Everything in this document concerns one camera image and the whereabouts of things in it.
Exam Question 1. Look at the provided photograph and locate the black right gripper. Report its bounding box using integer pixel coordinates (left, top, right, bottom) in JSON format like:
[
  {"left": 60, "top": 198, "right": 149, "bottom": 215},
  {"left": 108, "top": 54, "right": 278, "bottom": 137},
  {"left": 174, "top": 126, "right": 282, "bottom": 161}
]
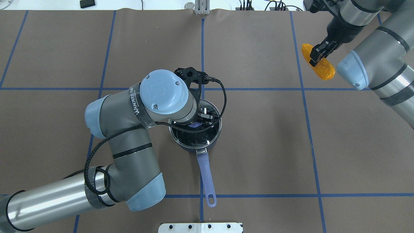
[{"left": 309, "top": 17, "right": 364, "bottom": 67}]

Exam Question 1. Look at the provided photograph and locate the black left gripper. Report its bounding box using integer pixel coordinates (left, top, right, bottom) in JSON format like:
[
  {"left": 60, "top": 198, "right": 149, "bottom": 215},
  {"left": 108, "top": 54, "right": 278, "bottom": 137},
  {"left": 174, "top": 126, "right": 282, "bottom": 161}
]
[{"left": 196, "top": 108, "right": 218, "bottom": 126}]

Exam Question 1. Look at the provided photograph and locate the yellow corn cob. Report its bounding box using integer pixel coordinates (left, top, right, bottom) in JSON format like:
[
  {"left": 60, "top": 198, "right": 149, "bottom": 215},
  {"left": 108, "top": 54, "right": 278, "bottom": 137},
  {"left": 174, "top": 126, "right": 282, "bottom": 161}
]
[{"left": 301, "top": 44, "right": 336, "bottom": 81}]

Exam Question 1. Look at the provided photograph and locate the glass lid blue knob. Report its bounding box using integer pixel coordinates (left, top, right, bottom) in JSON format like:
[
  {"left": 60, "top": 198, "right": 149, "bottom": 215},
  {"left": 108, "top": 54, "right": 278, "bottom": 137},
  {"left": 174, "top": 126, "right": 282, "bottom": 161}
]
[{"left": 168, "top": 99, "right": 222, "bottom": 151}]

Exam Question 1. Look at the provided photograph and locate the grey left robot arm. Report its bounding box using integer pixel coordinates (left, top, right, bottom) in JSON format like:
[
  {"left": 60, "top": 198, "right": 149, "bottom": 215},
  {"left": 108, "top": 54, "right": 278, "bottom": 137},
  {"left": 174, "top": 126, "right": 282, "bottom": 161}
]
[{"left": 1, "top": 67, "right": 225, "bottom": 233}]

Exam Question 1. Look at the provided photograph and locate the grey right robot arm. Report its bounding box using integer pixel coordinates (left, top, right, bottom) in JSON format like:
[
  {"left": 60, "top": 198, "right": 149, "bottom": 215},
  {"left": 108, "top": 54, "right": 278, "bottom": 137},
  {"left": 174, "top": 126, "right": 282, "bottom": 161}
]
[{"left": 302, "top": 0, "right": 414, "bottom": 127}]

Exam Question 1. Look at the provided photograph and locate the black device on desk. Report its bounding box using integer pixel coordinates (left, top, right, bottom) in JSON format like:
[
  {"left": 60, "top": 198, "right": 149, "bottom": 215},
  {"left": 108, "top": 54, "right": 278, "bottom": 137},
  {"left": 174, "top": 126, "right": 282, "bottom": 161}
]
[{"left": 79, "top": 0, "right": 96, "bottom": 9}]

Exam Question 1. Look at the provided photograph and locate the blue saucepan with handle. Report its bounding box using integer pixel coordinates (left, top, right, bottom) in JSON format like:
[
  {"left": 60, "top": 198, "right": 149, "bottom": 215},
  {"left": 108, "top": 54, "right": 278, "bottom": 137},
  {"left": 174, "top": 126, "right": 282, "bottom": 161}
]
[{"left": 183, "top": 118, "right": 219, "bottom": 207}]

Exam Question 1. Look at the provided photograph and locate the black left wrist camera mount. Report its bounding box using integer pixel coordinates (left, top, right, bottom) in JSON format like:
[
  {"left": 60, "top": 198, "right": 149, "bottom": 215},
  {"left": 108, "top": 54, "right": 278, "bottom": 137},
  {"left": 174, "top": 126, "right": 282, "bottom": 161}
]
[{"left": 173, "top": 67, "right": 209, "bottom": 101}]

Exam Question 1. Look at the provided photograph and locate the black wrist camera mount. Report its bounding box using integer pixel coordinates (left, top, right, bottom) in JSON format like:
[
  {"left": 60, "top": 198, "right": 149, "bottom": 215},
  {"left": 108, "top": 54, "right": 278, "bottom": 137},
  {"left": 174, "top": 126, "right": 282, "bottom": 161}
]
[
  {"left": 173, "top": 67, "right": 209, "bottom": 101},
  {"left": 304, "top": 0, "right": 339, "bottom": 13}
]

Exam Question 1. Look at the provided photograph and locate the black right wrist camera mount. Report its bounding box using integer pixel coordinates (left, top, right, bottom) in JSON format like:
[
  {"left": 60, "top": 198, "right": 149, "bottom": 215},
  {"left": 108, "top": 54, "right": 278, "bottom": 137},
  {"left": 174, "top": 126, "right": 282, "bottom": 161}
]
[{"left": 304, "top": 0, "right": 339, "bottom": 13}]

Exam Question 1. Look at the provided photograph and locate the aluminium frame post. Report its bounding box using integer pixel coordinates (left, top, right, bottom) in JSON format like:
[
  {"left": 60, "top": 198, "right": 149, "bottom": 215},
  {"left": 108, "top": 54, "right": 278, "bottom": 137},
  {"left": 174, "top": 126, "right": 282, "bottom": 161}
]
[{"left": 194, "top": 0, "right": 211, "bottom": 15}]

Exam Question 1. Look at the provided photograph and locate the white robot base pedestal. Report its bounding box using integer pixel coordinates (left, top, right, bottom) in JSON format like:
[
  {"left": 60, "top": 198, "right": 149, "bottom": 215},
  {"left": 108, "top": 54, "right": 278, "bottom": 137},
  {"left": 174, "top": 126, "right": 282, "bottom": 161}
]
[{"left": 158, "top": 222, "right": 244, "bottom": 233}]

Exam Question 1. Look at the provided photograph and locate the black braided left cable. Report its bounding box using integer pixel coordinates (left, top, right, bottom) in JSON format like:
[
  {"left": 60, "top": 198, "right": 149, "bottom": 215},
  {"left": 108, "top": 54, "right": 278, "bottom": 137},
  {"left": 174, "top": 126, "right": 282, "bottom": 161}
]
[{"left": 84, "top": 76, "right": 227, "bottom": 195}]

